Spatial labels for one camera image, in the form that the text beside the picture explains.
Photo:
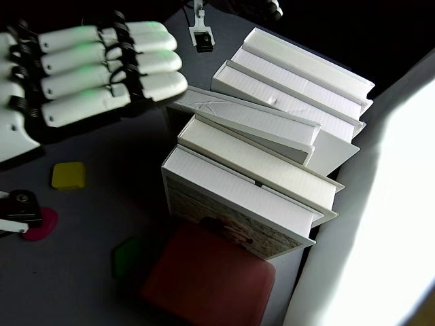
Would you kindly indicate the grey hardcover book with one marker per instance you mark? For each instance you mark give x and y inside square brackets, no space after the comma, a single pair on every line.
[244,115]

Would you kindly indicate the red box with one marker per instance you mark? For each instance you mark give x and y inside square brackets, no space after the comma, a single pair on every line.
[210,282]

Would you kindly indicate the green toy block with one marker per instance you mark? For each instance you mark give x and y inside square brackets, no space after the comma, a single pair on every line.
[127,256]

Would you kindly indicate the white hardcover book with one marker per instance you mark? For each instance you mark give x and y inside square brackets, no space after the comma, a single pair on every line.
[258,159]
[306,61]
[272,91]

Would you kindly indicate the white book with photo cover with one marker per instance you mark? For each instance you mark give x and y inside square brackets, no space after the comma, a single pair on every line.
[238,200]

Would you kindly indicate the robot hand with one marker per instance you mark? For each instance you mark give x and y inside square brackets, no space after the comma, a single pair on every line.
[275,8]
[74,71]

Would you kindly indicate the yellow toy block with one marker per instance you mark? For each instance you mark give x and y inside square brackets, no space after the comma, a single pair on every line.
[68,175]

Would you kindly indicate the magenta toy block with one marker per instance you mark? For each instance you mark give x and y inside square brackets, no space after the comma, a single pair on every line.
[46,225]

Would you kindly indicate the white clamp with black head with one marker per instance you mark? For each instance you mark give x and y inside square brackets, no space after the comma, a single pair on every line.
[203,39]
[22,207]

